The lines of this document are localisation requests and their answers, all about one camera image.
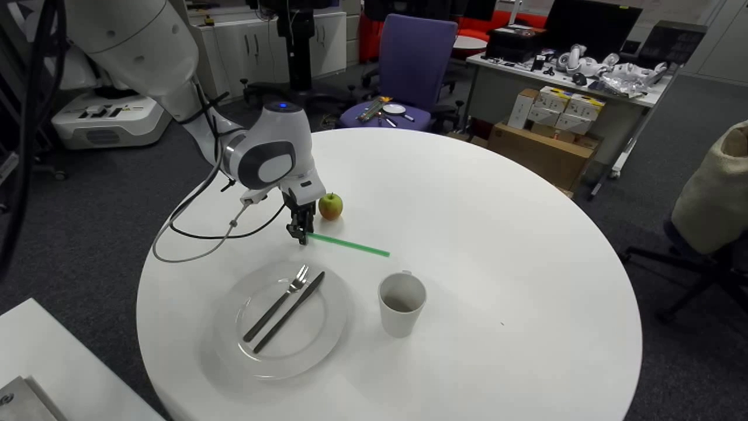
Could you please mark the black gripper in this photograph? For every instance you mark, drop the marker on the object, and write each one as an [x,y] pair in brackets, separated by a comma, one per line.
[299,219]

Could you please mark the green plastic straw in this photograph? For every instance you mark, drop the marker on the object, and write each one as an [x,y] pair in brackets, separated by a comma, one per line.
[352,243]

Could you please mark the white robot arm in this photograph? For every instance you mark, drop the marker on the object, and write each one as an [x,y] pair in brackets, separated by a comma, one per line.
[147,48]

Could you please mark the white robot base platform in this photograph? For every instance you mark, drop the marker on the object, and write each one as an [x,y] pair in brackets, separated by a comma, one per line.
[49,374]

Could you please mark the red green apple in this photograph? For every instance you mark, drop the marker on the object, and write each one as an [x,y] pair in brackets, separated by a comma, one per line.
[329,207]

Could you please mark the white round plate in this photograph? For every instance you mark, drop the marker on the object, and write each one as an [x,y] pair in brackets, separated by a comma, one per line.
[306,338]

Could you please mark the white mug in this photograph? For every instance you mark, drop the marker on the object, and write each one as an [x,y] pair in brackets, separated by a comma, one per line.
[400,302]

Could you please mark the small white dish on chair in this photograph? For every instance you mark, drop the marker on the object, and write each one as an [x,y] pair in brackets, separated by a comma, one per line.
[394,108]

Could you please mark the purple office chair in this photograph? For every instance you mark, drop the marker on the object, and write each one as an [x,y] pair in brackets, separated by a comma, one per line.
[412,64]

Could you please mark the cardboard box under desk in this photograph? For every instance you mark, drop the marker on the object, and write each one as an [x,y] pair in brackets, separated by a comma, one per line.
[560,160]

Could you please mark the white desk with clutter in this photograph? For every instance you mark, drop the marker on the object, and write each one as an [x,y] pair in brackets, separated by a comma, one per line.
[498,83]

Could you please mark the black computer monitor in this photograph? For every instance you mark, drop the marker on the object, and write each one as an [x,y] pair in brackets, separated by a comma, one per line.
[594,25]

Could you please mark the chair with cream jacket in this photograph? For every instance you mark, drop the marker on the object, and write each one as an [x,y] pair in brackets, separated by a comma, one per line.
[708,221]

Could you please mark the black handled fork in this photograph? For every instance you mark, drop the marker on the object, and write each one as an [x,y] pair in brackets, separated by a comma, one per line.
[292,288]

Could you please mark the black handled knife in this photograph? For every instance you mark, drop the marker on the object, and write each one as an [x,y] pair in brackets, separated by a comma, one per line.
[271,331]

